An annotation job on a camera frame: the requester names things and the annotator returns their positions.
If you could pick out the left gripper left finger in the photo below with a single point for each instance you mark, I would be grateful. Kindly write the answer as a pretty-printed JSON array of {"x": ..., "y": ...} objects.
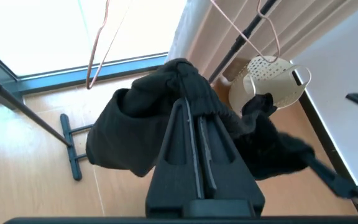
[{"x": 172, "y": 180}]

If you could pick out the black clothes rack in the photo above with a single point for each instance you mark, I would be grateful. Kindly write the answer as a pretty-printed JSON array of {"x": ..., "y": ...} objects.
[{"x": 71, "y": 149}]

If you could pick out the black shorts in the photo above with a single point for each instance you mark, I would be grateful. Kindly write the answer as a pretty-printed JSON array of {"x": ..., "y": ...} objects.
[{"x": 129, "y": 137}]

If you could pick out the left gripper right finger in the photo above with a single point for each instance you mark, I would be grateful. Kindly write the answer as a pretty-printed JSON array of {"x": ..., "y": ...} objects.
[{"x": 232, "y": 180}]

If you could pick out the beige curtain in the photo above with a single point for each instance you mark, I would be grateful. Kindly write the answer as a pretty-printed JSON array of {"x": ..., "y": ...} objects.
[{"x": 216, "y": 18}]

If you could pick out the white laundry basket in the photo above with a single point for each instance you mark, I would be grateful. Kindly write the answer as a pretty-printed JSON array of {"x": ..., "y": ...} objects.
[{"x": 272, "y": 81}]

